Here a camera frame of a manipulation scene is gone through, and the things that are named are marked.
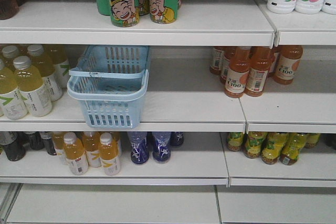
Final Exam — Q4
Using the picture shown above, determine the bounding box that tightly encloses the light blue plastic basket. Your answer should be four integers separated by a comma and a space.
67, 45, 151, 129

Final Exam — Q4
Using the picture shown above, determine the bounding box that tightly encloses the blue sports drink bottle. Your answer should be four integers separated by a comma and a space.
152, 131, 171, 163
128, 131, 149, 165
170, 132, 184, 147

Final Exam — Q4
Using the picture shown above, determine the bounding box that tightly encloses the white supermarket shelf unit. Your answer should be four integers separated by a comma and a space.
1, 0, 335, 223

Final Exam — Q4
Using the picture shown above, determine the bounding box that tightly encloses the yellow lemon tea bottle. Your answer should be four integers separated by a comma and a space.
261, 132, 289, 165
244, 131, 268, 158
280, 132, 308, 165
227, 132, 245, 152

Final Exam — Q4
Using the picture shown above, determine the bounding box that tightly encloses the orange C100 juice bottle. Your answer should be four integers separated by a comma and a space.
273, 45, 303, 85
224, 46, 251, 98
245, 47, 271, 97

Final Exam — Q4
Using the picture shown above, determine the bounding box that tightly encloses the orange vitamin drink bottle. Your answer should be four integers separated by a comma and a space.
99, 132, 121, 176
82, 131, 101, 167
63, 132, 89, 175

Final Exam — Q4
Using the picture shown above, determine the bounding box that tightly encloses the pale green drink bottle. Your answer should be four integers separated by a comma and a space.
13, 56, 52, 117
1, 60, 28, 120
27, 44, 63, 101

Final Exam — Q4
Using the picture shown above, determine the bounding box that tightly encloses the dark tea bottle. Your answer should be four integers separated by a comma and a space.
1, 131, 26, 162

